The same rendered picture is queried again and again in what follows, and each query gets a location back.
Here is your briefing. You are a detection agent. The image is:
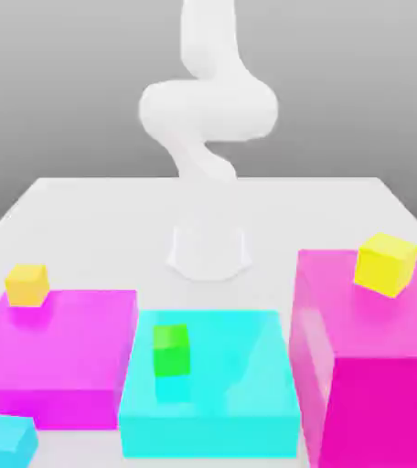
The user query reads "large cyan box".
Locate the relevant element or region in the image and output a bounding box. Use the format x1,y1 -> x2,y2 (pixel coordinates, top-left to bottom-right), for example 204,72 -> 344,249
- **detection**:
117,309 -> 302,460

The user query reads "small yellow cube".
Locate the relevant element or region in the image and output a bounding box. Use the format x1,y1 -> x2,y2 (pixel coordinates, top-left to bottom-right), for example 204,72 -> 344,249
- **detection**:
353,232 -> 417,300

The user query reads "small green cube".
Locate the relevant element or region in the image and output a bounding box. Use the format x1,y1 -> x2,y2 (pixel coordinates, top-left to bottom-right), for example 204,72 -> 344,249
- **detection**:
152,323 -> 192,378

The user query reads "large pink box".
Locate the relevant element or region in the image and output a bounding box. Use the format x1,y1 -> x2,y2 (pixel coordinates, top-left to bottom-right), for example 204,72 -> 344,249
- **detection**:
288,249 -> 417,468

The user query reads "small orange cube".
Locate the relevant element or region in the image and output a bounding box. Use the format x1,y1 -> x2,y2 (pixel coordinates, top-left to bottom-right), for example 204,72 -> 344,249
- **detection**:
4,263 -> 51,308

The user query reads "small light blue cube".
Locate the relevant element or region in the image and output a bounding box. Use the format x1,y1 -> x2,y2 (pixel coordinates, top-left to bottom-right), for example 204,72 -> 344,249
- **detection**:
0,413 -> 39,468

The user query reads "large magenta box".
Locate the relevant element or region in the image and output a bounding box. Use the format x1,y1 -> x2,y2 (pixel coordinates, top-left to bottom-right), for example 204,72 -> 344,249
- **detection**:
0,289 -> 139,431

